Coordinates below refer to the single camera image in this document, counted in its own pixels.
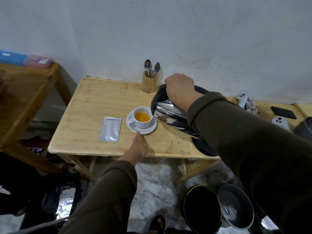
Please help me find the black phone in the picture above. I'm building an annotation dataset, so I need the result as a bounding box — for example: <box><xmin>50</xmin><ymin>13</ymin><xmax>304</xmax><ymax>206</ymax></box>
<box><xmin>271</xmin><ymin>106</ymin><xmax>297</xmax><ymax>120</ymax></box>

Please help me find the person's right forearm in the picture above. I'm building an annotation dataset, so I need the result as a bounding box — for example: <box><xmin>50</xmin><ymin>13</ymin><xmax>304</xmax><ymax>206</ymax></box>
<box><xmin>187</xmin><ymin>92</ymin><xmax>312</xmax><ymax>234</ymax></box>

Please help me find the steel kettle with black handle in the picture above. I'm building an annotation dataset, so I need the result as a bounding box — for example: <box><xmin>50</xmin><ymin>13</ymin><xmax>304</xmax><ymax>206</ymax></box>
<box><xmin>151</xmin><ymin>84</ymin><xmax>210</xmax><ymax>139</ymax></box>

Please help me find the grey metal pot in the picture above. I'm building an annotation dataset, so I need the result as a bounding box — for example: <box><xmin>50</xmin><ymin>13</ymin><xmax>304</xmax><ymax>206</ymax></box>
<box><xmin>217</xmin><ymin>184</ymin><xmax>255</xmax><ymax>230</ymax></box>

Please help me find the white game controller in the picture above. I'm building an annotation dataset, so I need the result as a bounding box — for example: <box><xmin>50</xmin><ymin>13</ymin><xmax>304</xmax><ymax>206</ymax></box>
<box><xmin>236</xmin><ymin>94</ymin><xmax>249</xmax><ymax>109</ymax></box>
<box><xmin>272</xmin><ymin>116</ymin><xmax>291</xmax><ymax>131</ymax></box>

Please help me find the person's right hand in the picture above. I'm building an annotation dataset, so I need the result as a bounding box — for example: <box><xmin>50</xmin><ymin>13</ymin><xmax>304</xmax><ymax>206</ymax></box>
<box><xmin>164</xmin><ymin>73</ymin><xmax>204</xmax><ymax>112</ymax></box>

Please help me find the person's left forearm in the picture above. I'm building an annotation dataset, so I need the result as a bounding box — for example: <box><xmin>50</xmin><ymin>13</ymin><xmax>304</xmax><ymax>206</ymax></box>
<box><xmin>59</xmin><ymin>160</ymin><xmax>138</xmax><ymax>234</ymax></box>

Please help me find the person's left hand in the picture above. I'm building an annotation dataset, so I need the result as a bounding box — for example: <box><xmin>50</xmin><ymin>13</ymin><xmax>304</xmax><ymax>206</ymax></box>
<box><xmin>120</xmin><ymin>131</ymin><xmax>149</xmax><ymax>168</ymax></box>

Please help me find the white cup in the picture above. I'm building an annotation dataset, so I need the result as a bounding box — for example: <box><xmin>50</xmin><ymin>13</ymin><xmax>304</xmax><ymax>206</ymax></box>
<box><xmin>128</xmin><ymin>106</ymin><xmax>154</xmax><ymax>129</ymax></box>

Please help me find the patterned packet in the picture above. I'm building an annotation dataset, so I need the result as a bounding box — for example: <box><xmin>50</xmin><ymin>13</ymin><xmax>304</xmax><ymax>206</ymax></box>
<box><xmin>245</xmin><ymin>98</ymin><xmax>258</xmax><ymax>115</ymax></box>

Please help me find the blue plastic box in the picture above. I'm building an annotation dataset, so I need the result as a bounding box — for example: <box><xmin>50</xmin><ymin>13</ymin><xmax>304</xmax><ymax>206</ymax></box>
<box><xmin>0</xmin><ymin>51</ymin><xmax>28</xmax><ymax>67</ymax></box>

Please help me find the bamboo spoon holder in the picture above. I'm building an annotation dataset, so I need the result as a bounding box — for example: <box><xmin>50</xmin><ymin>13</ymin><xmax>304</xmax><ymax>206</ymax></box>
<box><xmin>141</xmin><ymin>70</ymin><xmax>158</xmax><ymax>93</ymax></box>

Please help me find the black bucket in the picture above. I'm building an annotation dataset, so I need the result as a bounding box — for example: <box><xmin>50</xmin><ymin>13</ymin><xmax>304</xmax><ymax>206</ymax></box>
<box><xmin>182</xmin><ymin>184</ymin><xmax>222</xmax><ymax>234</ymax></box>

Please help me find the silver sachet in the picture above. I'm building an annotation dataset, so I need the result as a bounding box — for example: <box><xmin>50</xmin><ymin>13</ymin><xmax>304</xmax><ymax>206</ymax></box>
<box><xmin>98</xmin><ymin>117</ymin><xmax>122</xmax><ymax>143</ymax></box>

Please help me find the light wooden folding table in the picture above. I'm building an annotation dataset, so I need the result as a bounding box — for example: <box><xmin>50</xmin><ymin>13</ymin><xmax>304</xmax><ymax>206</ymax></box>
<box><xmin>47</xmin><ymin>77</ymin><xmax>221</xmax><ymax>183</ymax></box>

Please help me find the brown wooden table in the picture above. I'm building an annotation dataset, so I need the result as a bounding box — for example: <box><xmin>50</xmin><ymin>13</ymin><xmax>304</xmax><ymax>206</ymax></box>
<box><xmin>0</xmin><ymin>62</ymin><xmax>73</xmax><ymax>174</ymax></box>

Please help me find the low wooden table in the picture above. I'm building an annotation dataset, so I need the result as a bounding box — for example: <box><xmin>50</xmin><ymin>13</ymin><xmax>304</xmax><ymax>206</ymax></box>
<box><xmin>225</xmin><ymin>96</ymin><xmax>312</xmax><ymax>131</ymax></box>

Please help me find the silver foil sheet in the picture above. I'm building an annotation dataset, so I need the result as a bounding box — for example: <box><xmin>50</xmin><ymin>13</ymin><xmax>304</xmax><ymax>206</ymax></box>
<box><xmin>260</xmin><ymin>215</ymin><xmax>280</xmax><ymax>232</ymax></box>

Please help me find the person's sandalled foot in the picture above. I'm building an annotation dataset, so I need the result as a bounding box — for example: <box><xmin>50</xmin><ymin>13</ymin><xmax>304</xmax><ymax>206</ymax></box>
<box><xmin>148</xmin><ymin>215</ymin><xmax>166</xmax><ymax>234</ymax></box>

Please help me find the black bag with silver lining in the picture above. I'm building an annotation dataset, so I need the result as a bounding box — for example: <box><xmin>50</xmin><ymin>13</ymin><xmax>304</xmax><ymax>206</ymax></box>
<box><xmin>19</xmin><ymin>172</ymin><xmax>82</xmax><ymax>231</ymax></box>

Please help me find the pink plastic box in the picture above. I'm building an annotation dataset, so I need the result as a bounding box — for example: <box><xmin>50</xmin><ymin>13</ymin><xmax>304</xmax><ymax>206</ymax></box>
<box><xmin>23</xmin><ymin>55</ymin><xmax>55</xmax><ymax>70</ymax></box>

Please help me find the orange drink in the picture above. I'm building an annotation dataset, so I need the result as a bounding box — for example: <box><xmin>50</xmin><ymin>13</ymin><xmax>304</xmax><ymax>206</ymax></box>
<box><xmin>135</xmin><ymin>112</ymin><xmax>151</xmax><ymax>123</ymax></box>

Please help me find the black kettle base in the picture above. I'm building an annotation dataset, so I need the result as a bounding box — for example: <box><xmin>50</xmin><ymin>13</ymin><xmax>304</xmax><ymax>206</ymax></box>
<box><xmin>192</xmin><ymin>137</ymin><xmax>219</xmax><ymax>157</ymax></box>

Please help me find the white saucer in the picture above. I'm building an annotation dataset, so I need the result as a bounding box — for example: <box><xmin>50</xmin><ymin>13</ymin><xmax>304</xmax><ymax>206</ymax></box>
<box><xmin>126</xmin><ymin>110</ymin><xmax>157</xmax><ymax>135</ymax></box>

